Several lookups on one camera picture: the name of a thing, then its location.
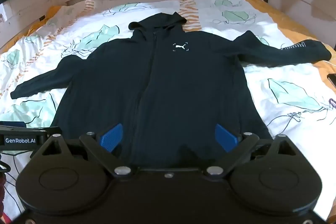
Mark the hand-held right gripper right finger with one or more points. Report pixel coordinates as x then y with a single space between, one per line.
226 138

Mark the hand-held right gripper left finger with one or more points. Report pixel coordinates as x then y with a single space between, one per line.
111 138

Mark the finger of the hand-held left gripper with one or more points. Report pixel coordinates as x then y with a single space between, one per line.
51 131

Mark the black zip hoodie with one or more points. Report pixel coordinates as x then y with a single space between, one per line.
170 82

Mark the white leaf printed duvet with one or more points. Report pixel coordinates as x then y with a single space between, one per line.
288 77

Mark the black phone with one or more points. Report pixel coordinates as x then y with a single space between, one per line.
332 82

